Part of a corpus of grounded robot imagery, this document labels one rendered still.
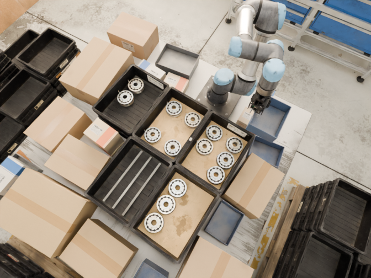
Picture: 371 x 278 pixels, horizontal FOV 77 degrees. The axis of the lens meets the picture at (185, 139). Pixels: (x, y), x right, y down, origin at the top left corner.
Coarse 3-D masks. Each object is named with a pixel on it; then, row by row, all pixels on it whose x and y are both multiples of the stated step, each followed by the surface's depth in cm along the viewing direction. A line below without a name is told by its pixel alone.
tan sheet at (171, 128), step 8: (184, 104) 151; (184, 112) 149; (160, 120) 147; (168, 120) 147; (176, 120) 147; (192, 120) 147; (160, 128) 145; (168, 128) 145; (176, 128) 145; (184, 128) 145; (152, 136) 143; (168, 136) 143; (176, 136) 143; (184, 136) 143; (160, 144) 141
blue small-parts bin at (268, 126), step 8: (272, 104) 124; (280, 104) 120; (264, 112) 124; (272, 112) 124; (280, 112) 124; (288, 112) 117; (256, 120) 122; (264, 120) 122; (272, 120) 122; (280, 120) 122; (248, 128) 118; (256, 128) 114; (264, 128) 120; (272, 128) 121; (280, 128) 115; (264, 136) 116; (272, 136) 112
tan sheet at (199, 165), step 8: (224, 128) 146; (200, 136) 144; (224, 136) 144; (232, 136) 144; (216, 144) 142; (224, 144) 142; (232, 144) 142; (192, 152) 140; (216, 152) 140; (240, 152) 140; (184, 160) 138; (192, 160) 138; (200, 160) 138; (208, 160) 138; (224, 160) 139; (192, 168) 136; (200, 168) 136; (208, 168) 137; (200, 176) 135; (216, 176) 135
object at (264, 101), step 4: (256, 92) 100; (256, 96) 106; (260, 96) 100; (268, 96) 98; (252, 100) 105; (256, 100) 104; (260, 100) 99; (264, 100) 104; (268, 100) 104; (252, 104) 104; (256, 104) 103; (260, 104) 103; (264, 104) 104; (252, 108) 108; (256, 108) 107; (260, 108) 103; (264, 108) 103; (256, 112) 108; (260, 112) 107
